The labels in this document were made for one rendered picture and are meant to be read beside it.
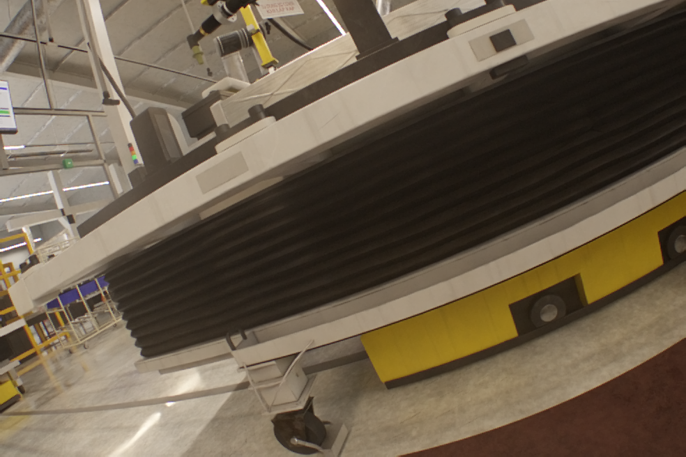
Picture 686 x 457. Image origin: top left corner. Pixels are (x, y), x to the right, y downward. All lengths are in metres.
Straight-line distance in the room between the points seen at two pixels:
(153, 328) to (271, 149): 0.91
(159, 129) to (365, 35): 0.44
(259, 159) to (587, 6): 0.59
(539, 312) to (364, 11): 1.01
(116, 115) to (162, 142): 4.71
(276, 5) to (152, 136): 1.70
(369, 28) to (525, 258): 0.55
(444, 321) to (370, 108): 0.77
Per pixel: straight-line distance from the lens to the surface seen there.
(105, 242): 0.88
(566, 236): 0.87
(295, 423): 1.16
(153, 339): 1.41
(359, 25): 0.67
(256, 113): 0.65
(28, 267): 1.19
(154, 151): 0.81
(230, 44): 2.83
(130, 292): 1.38
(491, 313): 1.19
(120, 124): 5.45
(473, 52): 0.60
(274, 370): 1.05
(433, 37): 0.65
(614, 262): 1.27
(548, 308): 1.30
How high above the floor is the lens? 0.71
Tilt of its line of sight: 3 degrees down
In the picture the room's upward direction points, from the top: 24 degrees counter-clockwise
